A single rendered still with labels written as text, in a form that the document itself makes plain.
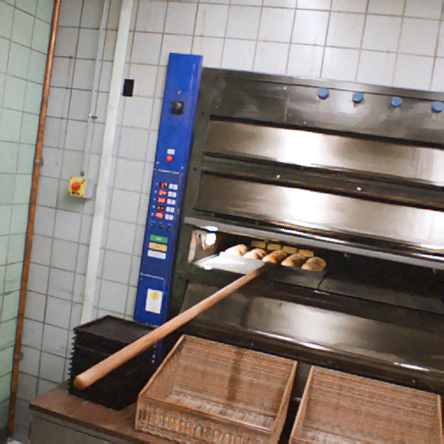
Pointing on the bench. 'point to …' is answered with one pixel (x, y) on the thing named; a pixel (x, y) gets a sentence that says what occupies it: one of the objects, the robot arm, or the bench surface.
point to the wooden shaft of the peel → (158, 334)
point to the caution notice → (153, 300)
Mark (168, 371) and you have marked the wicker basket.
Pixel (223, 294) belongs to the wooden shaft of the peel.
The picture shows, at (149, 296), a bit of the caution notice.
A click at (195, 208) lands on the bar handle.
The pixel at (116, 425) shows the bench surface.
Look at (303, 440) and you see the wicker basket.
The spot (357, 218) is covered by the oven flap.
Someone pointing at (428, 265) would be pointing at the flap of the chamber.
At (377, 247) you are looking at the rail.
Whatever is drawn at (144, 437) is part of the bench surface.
